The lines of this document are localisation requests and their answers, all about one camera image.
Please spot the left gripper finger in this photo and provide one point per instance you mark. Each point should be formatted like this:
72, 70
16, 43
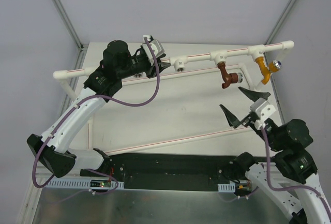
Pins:
154, 70
157, 48

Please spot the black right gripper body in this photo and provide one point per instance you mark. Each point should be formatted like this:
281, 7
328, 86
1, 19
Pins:
248, 118

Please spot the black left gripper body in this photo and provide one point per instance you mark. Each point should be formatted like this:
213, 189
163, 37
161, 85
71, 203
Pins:
151, 68

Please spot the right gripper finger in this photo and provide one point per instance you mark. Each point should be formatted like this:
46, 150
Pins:
254, 95
232, 120

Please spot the brown water faucet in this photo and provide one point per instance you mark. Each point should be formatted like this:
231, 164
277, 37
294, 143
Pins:
229, 78

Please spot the white PVC pipe frame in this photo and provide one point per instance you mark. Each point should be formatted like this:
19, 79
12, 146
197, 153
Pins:
183, 115

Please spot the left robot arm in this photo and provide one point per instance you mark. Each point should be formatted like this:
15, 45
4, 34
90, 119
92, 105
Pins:
51, 148

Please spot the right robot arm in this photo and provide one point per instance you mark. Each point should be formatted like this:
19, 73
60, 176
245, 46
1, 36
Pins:
290, 177

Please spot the yellow water faucet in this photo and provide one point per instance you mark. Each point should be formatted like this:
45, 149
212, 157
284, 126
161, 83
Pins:
267, 70

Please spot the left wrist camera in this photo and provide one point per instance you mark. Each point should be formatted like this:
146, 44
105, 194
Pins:
144, 45

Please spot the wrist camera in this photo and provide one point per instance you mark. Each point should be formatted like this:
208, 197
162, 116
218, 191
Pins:
144, 45
263, 109

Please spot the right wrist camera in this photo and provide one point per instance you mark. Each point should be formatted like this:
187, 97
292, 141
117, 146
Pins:
263, 109

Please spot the right white cable duct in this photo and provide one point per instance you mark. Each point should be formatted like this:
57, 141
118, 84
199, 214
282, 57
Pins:
227, 188

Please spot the white cable duct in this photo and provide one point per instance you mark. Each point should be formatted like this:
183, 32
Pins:
69, 183
227, 188

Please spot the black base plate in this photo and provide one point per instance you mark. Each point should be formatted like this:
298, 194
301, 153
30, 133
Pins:
176, 172

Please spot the left white cable duct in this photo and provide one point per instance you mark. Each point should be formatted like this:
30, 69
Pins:
69, 183

